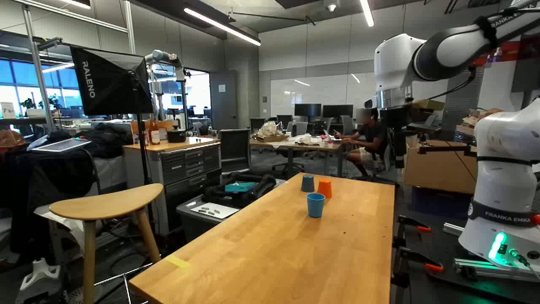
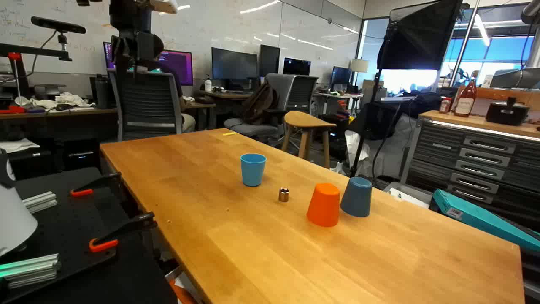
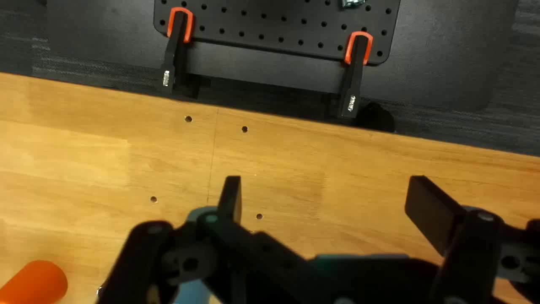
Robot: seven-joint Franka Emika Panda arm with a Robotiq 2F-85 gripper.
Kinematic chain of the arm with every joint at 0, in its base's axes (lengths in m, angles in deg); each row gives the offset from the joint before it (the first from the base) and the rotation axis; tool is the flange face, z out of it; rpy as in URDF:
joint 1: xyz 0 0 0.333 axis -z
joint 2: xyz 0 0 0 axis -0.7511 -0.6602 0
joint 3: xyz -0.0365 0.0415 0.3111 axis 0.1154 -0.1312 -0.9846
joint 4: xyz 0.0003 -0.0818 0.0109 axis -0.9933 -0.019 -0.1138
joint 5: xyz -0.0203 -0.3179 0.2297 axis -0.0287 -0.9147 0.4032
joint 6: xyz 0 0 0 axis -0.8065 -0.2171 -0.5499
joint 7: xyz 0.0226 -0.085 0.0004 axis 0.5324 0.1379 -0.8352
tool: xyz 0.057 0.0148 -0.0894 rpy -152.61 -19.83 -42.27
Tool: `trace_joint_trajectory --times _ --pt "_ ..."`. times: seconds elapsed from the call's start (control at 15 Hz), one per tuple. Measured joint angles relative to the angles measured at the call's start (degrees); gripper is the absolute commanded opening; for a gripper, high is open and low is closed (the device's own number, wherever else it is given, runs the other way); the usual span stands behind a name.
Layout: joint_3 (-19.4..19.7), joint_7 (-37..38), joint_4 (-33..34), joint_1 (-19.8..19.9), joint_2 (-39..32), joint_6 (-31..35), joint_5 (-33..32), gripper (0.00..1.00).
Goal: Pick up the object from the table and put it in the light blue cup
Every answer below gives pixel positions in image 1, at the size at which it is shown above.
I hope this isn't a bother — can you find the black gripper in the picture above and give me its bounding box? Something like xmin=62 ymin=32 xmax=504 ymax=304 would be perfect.
xmin=384 ymin=104 xmax=413 ymax=168

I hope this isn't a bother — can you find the orange cup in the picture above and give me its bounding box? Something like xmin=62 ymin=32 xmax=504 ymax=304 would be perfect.
xmin=315 ymin=177 xmax=334 ymax=201

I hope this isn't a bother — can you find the light blue cup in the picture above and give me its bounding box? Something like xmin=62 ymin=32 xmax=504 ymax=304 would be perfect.
xmin=305 ymin=190 xmax=325 ymax=219

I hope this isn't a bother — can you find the short ceiling light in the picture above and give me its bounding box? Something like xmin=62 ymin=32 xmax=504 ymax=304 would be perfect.
xmin=357 ymin=0 xmax=376 ymax=28

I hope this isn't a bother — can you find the long ceiling light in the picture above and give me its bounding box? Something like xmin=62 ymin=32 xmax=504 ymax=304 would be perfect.
xmin=182 ymin=5 xmax=263 ymax=49

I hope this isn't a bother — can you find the black softbox light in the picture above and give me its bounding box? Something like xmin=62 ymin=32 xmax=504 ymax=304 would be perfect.
xmin=69 ymin=45 xmax=155 ymax=118

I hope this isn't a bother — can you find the white plastic object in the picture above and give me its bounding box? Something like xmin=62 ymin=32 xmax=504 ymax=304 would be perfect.
xmin=13 ymin=256 xmax=64 ymax=304

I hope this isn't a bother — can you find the seated person dark shirt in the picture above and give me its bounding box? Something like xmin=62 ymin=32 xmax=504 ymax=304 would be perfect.
xmin=339 ymin=106 xmax=389 ymax=179

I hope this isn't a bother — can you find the large cardboard box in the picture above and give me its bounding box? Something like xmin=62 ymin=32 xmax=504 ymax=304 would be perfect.
xmin=401 ymin=138 xmax=479 ymax=195

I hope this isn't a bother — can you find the black computer monitor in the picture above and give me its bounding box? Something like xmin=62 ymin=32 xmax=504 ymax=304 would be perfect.
xmin=320 ymin=103 xmax=355 ymax=119
xmin=293 ymin=101 xmax=322 ymax=119

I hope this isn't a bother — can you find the wooden office desk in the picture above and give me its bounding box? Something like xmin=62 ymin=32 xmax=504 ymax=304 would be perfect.
xmin=247 ymin=136 xmax=345 ymax=179

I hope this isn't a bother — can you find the white crumpled bag pile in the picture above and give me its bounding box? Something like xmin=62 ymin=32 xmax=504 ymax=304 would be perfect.
xmin=253 ymin=119 xmax=290 ymax=141

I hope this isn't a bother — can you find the black bag teal lining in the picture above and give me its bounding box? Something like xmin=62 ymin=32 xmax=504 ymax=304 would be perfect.
xmin=200 ymin=172 xmax=278 ymax=209

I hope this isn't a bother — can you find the grey door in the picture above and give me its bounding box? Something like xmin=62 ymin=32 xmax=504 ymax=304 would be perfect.
xmin=210 ymin=69 xmax=239 ymax=130

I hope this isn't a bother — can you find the grey plastic case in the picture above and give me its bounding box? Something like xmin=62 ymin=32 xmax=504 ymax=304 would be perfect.
xmin=175 ymin=194 xmax=241 ymax=243

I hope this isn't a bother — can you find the grey drawer cabinet wooden top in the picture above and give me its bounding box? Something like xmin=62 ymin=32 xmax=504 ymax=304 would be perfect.
xmin=121 ymin=135 xmax=222 ymax=236

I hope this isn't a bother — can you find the small black box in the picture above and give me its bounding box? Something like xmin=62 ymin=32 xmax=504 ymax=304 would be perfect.
xmin=165 ymin=128 xmax=187 ymax=143

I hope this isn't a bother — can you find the brown bottle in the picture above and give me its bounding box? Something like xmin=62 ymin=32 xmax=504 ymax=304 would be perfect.
xmin=148 ymin=119 xmax=161 ymax=147

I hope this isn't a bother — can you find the yellow tape strip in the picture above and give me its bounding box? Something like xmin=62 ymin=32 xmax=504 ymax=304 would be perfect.
xmin=165 ymin=255 xmax=192 ymax=270

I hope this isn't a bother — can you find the black light stand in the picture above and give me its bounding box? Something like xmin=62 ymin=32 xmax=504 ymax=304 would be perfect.
xmin=133 ymin=111 xmax=151 ymax=185

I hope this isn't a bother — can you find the wooden stool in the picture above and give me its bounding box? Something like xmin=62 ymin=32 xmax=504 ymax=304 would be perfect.
xmin=47 ymin=182 xmax=165 ymax=304

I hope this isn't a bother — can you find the white laptop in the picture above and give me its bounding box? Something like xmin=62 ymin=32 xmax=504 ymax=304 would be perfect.
xmin=30 ymin=135 xmax=92 ymax=155

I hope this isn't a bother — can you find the black cloth covered table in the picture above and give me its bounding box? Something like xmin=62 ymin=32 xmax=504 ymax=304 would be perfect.
xmin=0 ymin=141 xmax=97 ymax=260

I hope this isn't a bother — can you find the grey metal pole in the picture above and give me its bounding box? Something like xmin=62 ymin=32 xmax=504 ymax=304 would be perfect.
xmin=20 ymin=3 xmax=58 ymax=133

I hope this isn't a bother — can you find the black clamp orange handle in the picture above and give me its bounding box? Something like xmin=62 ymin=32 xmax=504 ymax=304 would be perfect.
xmin=391 ymin=244 xmax=445 ymax=278
xmin=394 ymin=214 xmax=433 ymax=236

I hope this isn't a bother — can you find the white wall board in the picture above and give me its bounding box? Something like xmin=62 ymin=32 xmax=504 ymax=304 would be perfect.
xmin=268 ymin=72 xmax=377 ymax=118

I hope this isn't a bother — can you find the metal base rail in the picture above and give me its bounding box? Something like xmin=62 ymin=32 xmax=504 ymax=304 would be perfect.
xmin=452 ymin=255 xmax=540 ymax=283

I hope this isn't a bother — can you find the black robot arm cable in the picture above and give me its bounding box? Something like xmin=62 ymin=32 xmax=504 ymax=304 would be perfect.
xmin=426 ymin=5 xmax=540 ymax=99

